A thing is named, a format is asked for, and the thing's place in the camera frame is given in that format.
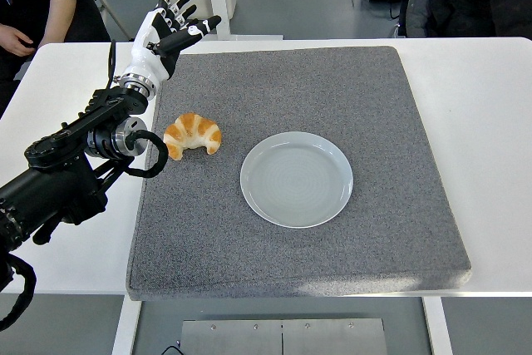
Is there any golden croissant bread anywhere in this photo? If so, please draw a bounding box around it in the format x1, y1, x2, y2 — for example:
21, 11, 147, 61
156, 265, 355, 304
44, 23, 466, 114
163, 112, 223, 161

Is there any pale grey round plate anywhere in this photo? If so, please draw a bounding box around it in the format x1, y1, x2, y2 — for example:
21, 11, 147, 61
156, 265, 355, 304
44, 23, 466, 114
239, 131, 354, 229

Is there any person's right hand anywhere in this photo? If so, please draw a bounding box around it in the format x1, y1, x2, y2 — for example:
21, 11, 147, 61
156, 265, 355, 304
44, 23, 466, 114
0, 24, 37, 57

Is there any grey metal plate with screws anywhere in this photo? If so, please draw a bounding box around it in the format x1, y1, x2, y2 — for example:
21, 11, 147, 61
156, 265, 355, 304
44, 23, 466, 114
179, 318, 388, 355

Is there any grey felt mat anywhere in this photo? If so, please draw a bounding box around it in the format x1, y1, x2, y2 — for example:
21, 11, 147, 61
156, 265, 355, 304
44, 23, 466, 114
126, 45, 473, 302

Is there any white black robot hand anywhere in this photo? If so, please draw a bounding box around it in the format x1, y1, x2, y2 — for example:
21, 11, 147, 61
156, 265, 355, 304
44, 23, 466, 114
122, 0, 223, 82

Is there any white table leg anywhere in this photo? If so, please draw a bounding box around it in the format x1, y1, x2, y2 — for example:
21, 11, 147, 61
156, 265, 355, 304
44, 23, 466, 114
421, 296, 454, 355
111, 294, 143, 355

